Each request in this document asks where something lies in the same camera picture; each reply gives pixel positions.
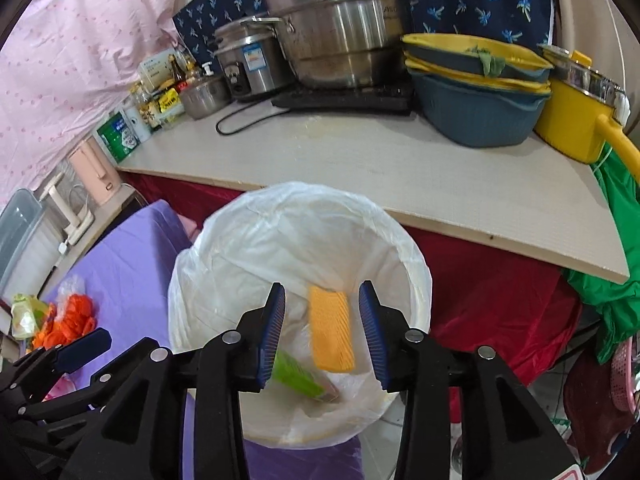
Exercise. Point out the green vegetable leaves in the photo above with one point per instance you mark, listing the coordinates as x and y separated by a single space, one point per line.
491 64

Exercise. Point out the orange plastic bag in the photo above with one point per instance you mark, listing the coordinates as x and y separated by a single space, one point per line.
70 317

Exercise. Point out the green cloth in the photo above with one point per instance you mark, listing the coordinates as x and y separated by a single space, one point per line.
620 280

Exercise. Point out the pink kettle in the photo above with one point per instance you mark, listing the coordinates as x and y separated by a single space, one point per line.
95 172

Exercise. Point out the grey plastic container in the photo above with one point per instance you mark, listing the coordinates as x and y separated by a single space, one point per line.
17 240

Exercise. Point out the pink plastic basket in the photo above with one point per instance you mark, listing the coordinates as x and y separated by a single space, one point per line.
625 375

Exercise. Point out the purple bed sheet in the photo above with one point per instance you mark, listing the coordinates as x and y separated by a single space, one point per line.
135 270

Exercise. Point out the yellow sponge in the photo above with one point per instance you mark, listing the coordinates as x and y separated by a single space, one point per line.
330 330

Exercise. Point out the cluster of condiment bottles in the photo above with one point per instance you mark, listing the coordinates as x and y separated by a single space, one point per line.
167 102

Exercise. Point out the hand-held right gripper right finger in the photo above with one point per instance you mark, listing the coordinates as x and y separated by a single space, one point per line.
372 335

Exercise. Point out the large blue yellow basin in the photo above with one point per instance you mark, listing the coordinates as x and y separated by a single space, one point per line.
470 115

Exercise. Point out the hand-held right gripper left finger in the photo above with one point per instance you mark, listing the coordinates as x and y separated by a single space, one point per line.
272 332

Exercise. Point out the small blue yellow basin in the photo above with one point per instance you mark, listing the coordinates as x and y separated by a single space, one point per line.
450 57

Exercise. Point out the white blue bottle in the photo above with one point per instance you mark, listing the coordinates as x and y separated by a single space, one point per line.
137 125

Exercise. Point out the clear green yellow bag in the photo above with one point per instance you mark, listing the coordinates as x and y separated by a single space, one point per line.
27 315

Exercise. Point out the white bin with plastic liner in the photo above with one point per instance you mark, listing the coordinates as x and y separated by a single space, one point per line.
280 240

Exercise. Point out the black induction cooker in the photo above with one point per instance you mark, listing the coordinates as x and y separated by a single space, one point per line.
350 97

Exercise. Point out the dark red cloth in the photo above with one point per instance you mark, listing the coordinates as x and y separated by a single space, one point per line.
595 410

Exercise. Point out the white carton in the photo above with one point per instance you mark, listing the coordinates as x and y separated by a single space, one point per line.
155 67

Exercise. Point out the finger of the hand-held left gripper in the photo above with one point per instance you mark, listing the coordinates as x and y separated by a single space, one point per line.
82 347
115 365

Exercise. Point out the green packet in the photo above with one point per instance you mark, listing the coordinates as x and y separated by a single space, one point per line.
300 377

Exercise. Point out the green white can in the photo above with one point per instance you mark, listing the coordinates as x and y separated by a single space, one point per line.
117 140

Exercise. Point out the steel rice cooker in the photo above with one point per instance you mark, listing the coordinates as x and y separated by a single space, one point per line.
255 70

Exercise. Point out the small steel bowl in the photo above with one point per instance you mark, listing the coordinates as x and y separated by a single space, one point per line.
205 97

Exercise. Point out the white blender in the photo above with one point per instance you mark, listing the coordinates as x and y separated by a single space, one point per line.
70 210

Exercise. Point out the large steel steamer pot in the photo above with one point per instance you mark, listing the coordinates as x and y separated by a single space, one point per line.
330 25

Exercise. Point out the pink dotted curtain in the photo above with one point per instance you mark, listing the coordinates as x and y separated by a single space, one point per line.
75 60

